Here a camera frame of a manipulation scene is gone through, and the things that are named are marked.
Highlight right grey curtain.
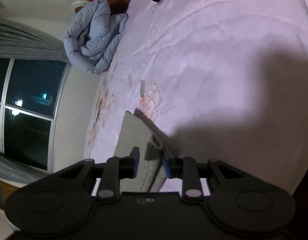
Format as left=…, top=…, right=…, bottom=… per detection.
left=0, top=19, right=69, bottom=63

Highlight blue rolled duvet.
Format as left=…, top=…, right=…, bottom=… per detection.
left=64, top=0, right=128, bottom=75

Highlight window with white frame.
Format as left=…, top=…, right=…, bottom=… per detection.
left=0, top=58, right=69, bottom=172

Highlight left grey curtain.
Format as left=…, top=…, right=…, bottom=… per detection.
left=0, top=156, right=49, bottom=185

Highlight pink floral bed sheet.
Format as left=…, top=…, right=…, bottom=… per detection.
left=85, top=0, right=308, bottom=193

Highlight grey pants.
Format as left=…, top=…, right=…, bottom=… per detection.
left=114, top=109, right=180, bottom=192

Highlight grey curtain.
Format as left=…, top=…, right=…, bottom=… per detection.
left=0, top=19, right=69, bottom=63
left=0, top=156, right=49, bottom=185

